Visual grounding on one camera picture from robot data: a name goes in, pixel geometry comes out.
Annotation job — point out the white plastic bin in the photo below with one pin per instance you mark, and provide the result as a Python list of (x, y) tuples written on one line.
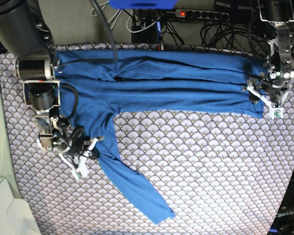
[(16, 217)]

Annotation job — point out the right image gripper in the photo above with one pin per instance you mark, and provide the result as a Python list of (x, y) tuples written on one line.
[(272, 88)]

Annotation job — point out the blue long-sleeve T-shirt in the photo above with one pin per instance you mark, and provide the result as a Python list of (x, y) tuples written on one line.
[(143, 80)]

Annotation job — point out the fan-patterned tablecloth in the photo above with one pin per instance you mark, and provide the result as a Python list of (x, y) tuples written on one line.
[(221, 173)]

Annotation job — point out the orange black table clamp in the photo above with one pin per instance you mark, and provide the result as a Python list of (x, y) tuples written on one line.
[(161, 47)]

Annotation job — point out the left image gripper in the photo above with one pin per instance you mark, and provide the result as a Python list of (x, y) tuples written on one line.
[(74, 153)]

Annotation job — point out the white power strip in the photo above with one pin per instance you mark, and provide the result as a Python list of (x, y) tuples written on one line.
[(201, 15)]

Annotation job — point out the blue box overhead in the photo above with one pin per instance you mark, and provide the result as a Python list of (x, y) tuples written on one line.
[(143, 4)]

